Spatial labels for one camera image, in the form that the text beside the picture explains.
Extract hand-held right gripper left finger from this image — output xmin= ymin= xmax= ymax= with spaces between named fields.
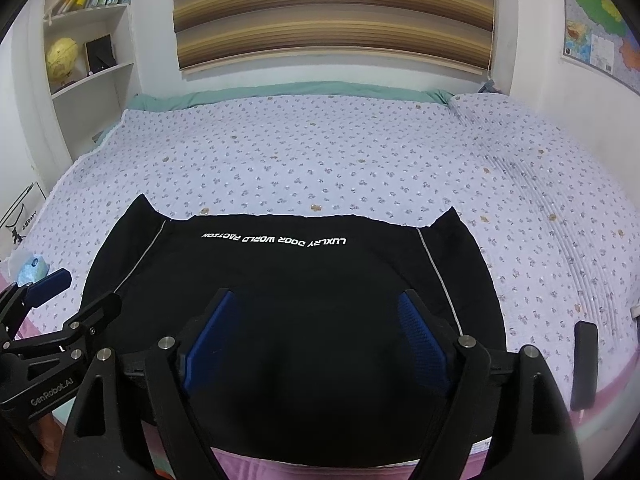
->
xmin=59 ymin=287 xmax=240 ymax=480

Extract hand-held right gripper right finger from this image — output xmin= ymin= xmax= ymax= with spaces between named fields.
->
xmin=396 ymin=287 xmax=585 ymax=480

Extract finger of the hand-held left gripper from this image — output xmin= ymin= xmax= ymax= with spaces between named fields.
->
xmin=0 ymin=292 xmax=124 ymax=362
xmin=0 ymin=267 xmax=73 ymax=337

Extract black hooded jacket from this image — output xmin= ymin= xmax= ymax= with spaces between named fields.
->
xmin=81 ymin=193 xmax=507 ymax=455

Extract light blue packet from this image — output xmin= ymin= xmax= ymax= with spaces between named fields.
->
xmin=17 ymin=255 xmax=50 ymax=284

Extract white printed bag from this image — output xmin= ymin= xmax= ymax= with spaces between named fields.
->
xmin=0 ymin=182 xmax=49 ymax=262

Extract pink bed sheet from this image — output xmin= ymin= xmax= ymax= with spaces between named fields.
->
xmin=0 ymin=260 xmax=638 ymax=480

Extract black phone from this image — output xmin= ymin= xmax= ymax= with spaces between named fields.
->
xmin=570 ymin=320 xmax=600 ymax=412

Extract floral quilted blanket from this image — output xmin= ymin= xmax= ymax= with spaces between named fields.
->
xmin=22 ymin=91 xmax=640 ymax=413

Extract yellow globe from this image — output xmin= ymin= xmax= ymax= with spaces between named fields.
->
xmin=45 ymin=37 xmax=80 ymax=86

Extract green bed sheet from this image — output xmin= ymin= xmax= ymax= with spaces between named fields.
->
xmin=95 ymin=81 xmax=455 ymax=147

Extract striped window blind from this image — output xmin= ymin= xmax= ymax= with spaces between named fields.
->
xmin=171 ymin=0 xmax=497 ymax=77

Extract black picture frame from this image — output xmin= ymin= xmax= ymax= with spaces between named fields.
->
xmin=83 ymin=33 xmax=117 ymax=76

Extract white wall shelf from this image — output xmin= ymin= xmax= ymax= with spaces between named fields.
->
xmin=41 ymin=0 xmax=140 ymax=147

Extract colourful wall map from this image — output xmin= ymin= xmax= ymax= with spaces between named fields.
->
xmin=559 ymin=0 xmax=640 ymax=95

